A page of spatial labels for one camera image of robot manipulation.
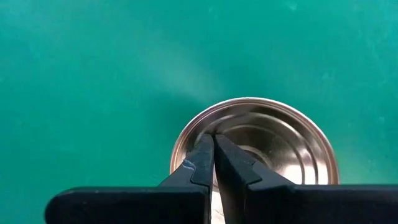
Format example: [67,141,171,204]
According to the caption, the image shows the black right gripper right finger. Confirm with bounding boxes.
[214,134,398,224]

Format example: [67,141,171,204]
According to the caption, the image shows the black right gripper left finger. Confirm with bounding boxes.
[45,134,215,224]

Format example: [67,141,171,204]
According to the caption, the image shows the pale gold lid can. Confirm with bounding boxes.
[170,96,340,224]

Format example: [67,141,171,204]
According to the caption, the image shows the green table mat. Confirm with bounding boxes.
[0,0,398,224]

